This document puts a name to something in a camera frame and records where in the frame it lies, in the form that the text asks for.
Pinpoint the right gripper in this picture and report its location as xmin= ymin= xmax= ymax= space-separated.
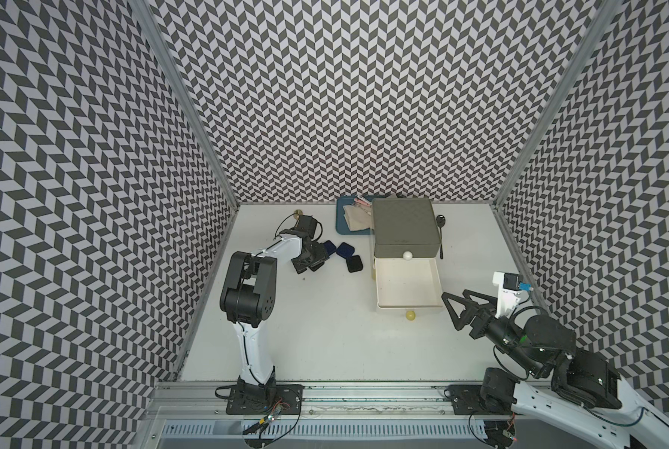
xmin=440 ymin=288 xmax=546 ymax=377

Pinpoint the black brooch box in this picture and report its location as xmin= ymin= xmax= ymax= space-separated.
xmin=346 ymin=254 xmax=364 ymax=273

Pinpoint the three-drawer storage cabinet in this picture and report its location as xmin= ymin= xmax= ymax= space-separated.
xmin=370 ymin=196 xmax=442 ymax=322

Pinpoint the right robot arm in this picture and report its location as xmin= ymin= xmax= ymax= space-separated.
xmin=442 ymin=290 xmax=669 ymax=448

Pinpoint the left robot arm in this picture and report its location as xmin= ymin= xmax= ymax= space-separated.
xmin=220 ymin=213 xmax=329 ymax=401

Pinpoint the navy brooch box middle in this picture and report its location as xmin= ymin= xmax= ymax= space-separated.
xmin=323 ymin=241 xmax=337 ymax=256

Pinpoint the navy brooch box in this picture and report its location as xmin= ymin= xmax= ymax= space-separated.
xmin=323 ymin=241 xmax=337 ymax=256
xmin=336 ymin=242 xmax=355 ymax=259

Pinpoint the navy brooch box right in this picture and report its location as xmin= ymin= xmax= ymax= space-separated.
xmin=336 ymin=242 xmax=355 ymax=259

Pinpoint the blue tray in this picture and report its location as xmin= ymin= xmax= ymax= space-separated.
xmin=336 ymin=196 xmax=375 ymax=235

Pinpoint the beige folded napkin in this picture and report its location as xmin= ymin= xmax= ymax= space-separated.
xmin=343 ymin=204 xmax=373 ymax=232

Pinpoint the black spoon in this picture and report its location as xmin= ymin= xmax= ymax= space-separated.
xmin=436 ymin=214 xmax=446 ymax=260

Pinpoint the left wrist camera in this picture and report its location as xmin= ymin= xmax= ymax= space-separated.
xmin=293 ymin=215 xmax=319 ymax=239

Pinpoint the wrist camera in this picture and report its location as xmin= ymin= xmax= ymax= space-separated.
xmin=293 ymin=215 xmax=319 ymax=239
xmin=492 ymin=271 xmax=533 ymax=318

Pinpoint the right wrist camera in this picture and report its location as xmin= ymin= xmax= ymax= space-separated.
xmin=492 ymin=271 xmax=533 ymax=318

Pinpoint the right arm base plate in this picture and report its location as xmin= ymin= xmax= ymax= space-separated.
xmin=445 ymin=384 xmax=518 ymax=416

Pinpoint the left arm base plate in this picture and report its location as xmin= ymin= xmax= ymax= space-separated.
xmin=225 ymin=384 xmax=304 ymax=416

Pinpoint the aluminium front rail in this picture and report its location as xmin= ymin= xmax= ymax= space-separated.
xmin=144 ymin=381 xmax=454 ymax=420

